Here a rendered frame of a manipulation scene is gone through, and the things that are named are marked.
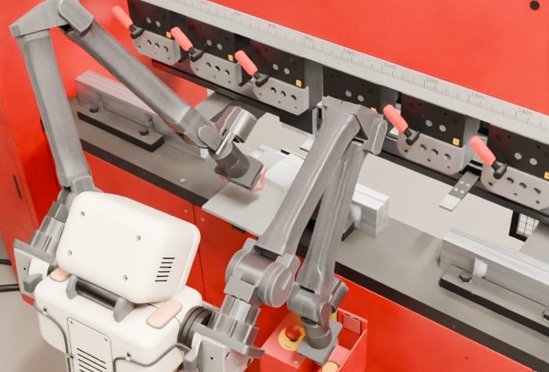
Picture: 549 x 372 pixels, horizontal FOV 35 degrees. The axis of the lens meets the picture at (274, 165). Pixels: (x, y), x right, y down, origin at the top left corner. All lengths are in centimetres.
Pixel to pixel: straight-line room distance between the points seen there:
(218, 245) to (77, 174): 75
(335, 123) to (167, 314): 47
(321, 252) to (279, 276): 23
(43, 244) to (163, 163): 76
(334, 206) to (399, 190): 192
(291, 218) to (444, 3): 50
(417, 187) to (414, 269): 158
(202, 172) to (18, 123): 59
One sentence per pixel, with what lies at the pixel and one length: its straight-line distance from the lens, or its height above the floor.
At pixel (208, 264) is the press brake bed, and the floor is 62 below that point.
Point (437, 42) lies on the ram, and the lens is 174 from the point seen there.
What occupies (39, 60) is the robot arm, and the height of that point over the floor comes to 151.
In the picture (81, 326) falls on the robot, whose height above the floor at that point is 121.
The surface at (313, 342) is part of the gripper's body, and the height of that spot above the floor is 92.
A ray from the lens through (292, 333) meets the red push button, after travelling 204.
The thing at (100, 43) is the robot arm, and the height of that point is 150.
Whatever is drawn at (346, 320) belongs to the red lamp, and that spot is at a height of 82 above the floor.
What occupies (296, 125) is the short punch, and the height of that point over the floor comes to 111.
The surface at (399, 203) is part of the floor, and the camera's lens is 358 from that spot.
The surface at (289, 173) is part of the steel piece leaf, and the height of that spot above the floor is 100.
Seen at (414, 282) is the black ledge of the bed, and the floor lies 87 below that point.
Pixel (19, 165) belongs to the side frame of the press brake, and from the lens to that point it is 273.
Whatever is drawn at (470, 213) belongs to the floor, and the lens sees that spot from 357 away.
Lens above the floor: 239
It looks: 39 degrees down
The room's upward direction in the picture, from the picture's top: 3 degrees counter-clockwise
